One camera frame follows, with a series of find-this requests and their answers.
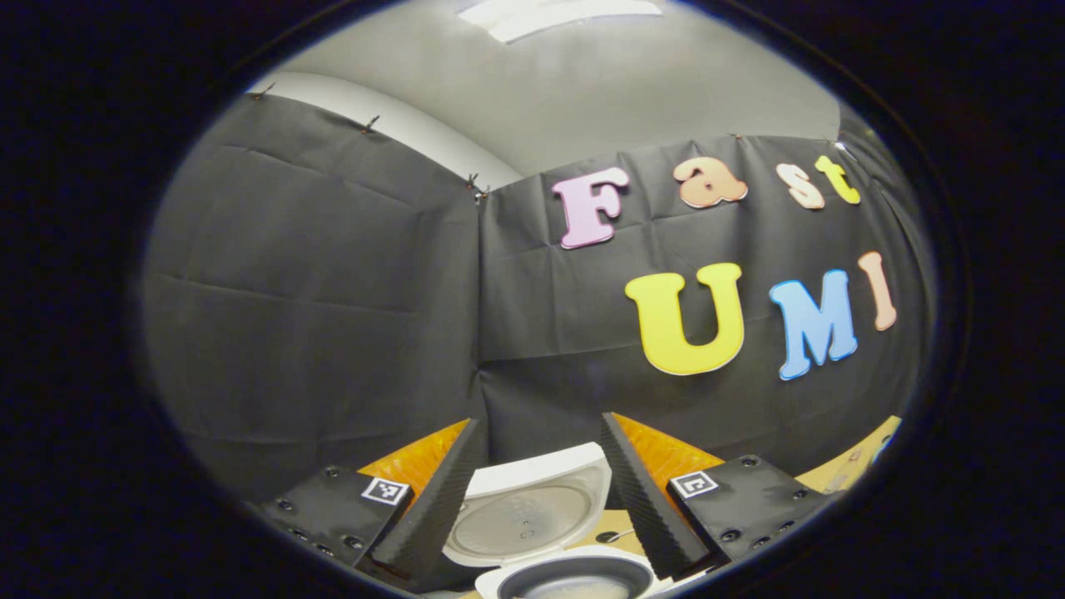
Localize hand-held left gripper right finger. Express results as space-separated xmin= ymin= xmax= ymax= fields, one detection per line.
xmin=601 ymin=410 xmax=833 ymax=582

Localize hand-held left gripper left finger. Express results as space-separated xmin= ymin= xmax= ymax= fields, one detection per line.
xmin=250 ymin=418 xmax=485 ymax=582

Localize white rice cooker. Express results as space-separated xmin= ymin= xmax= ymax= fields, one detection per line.
xmin=441 ymin=441 xmax=666 ymax=599

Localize white rice grains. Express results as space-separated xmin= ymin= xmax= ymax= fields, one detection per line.
xmin=532 ymin=578 xmax=621 ymax=599

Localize black backdrop cloth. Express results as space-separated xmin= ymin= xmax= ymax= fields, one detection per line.
xmin=137 ymin=92 xmax=937 ymax=504

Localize large ceiling light panel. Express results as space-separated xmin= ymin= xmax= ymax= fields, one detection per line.
xmin=458 ymin=0 xmax=664 ymax=42

